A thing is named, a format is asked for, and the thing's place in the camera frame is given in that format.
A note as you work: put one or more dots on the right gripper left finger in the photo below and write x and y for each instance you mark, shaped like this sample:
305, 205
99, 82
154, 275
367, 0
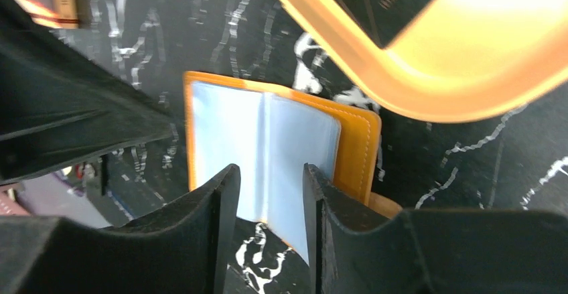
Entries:
182, 247

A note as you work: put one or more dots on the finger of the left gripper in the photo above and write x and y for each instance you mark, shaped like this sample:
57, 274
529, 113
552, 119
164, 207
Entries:
58, 108

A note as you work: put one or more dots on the tan oval tray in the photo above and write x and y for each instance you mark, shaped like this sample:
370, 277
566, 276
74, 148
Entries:
457, 61

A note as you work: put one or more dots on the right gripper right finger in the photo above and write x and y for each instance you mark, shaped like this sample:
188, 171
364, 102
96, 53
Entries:
353, 249

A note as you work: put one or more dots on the orange leather card holder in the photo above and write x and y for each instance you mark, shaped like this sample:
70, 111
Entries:
271, 132

